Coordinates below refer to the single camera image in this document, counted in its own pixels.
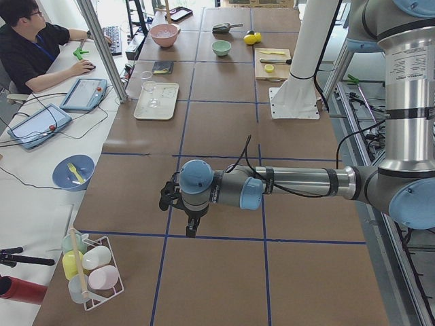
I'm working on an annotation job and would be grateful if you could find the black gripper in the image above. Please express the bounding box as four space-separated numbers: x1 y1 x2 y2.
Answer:
181 199 209 238

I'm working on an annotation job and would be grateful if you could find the small green bowl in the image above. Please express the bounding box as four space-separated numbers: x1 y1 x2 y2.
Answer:
211 40 232 56

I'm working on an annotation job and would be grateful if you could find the metal ice scoop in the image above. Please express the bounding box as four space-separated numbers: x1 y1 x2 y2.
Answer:
212 23 243 34

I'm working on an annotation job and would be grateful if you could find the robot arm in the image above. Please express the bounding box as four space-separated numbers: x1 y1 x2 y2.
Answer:
175 1 434 237

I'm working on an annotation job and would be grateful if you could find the blue bowl with fork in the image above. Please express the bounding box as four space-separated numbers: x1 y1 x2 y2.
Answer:
52 155 95 192

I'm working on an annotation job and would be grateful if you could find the pink bowl of ice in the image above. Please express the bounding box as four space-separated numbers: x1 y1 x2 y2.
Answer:
150 24 181 48

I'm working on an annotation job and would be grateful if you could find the pink cup in rack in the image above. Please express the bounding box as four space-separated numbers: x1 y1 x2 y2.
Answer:
88 265 119 290

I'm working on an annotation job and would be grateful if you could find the white cup in rack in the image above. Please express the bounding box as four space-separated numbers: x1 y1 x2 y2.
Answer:
82 245 111 270

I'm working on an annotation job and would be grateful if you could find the green cup in rack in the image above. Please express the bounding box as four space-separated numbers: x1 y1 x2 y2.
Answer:
62 233 87 255

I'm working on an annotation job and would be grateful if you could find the clear cup in rack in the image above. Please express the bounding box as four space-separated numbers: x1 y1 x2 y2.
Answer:
68 274 89 304

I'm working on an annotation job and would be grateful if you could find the yellow cup in rack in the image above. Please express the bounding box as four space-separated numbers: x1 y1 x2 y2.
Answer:
62 250 78 280

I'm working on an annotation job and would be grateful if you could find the cream bear tray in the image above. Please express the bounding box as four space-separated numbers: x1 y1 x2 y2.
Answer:
133 82 179 120

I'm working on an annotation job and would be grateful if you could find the clear wine glass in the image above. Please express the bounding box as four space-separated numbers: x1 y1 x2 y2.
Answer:
142 80 160 108

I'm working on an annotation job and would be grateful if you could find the grey folded cloth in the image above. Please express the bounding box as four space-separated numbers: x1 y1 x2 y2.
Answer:
152 60 174 75

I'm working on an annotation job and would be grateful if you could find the far blue teach pendant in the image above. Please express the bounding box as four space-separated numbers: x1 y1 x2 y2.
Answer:
60 78 108 111

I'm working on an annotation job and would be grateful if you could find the blue teach pendant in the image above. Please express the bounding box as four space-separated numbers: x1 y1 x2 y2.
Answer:
60 78 108 111
7 104 72 149

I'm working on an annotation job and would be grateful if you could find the black tripod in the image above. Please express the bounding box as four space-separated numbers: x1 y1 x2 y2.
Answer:
1 247 56 268

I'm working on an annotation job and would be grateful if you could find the wooden cutting board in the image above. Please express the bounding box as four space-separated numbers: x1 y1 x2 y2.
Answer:
254 48 292 81

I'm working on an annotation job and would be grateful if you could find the near blue teach pendant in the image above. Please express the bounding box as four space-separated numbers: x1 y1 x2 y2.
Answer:
7 104 72 149

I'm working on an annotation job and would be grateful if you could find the red bottle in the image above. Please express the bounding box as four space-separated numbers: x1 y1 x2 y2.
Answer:
1 276 48 305

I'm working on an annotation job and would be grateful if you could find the yellow plastic knife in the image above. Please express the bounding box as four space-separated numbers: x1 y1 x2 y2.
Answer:
259 50 286 55

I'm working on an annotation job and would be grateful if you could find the yellow lemon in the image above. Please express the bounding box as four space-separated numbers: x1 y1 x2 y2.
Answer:
243 34 257 46
251 32 262 44

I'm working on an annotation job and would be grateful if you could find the black keyboard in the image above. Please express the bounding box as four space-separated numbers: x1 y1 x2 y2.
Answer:
103 26 122 56

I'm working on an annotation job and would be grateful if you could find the seated person black shirt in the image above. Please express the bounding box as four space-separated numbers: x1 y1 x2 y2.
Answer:
1 0 94 94

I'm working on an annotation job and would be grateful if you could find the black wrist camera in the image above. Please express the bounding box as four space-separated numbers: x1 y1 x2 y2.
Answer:
159 172 184 211

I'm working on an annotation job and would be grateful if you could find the white wire cup rack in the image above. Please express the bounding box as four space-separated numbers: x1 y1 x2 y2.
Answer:
66 228 124 311

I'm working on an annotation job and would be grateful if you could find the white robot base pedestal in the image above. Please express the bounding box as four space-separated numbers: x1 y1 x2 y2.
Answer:
270 0 341 120

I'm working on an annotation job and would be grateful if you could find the aluminium frame post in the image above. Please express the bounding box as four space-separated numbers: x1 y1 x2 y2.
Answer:
77 0 128 103

